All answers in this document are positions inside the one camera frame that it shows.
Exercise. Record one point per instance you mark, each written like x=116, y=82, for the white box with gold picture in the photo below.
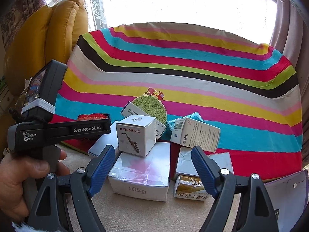
x=188, y=186

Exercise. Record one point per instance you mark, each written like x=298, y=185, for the white and blue medicine box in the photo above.
x=195, y=135

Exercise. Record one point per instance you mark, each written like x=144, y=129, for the taupe curtain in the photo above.
x=292, y=33

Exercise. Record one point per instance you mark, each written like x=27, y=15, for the white cube box saxophone print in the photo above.
x=135, y=137

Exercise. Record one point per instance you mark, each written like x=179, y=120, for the yellow leather sofa cushion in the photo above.
x=26, y=53
x=65, y=26

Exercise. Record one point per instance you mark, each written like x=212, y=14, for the rainbow striped blanket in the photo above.
x=193, y=65

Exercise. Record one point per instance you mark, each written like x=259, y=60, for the teal cloth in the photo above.
x=193, y=116

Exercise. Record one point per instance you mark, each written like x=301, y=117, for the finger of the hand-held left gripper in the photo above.
x=108, y=117

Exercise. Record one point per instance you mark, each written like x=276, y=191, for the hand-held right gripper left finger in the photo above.
x=104, y=171

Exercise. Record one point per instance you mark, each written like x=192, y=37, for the slender white printed box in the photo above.
x=129, y=110

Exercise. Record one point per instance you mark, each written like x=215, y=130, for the beige fabric sofa seat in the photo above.
x=144, y=215

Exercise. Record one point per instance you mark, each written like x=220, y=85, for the white plastic-wrapped box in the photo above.
x=99, y=147
x=185, y=162

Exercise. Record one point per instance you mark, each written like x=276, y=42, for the white lace sheer curtain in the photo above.
x=96, y=7

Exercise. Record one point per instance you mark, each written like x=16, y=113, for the small red box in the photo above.
x=155, y=93

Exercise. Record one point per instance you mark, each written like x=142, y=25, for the rainbow striped cloth roll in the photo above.
x=91, y=117

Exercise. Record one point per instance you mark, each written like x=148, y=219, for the person's left hand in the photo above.
x=19, y=181

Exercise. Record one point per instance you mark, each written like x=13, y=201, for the green round sponge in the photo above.
x=149, y=108

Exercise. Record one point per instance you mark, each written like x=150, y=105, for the purple cardboard box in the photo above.
x=287, y=198

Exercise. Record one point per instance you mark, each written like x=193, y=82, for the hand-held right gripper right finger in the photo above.
x=202, y=171

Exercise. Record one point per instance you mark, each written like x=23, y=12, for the large white box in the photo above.
x=137, y=174

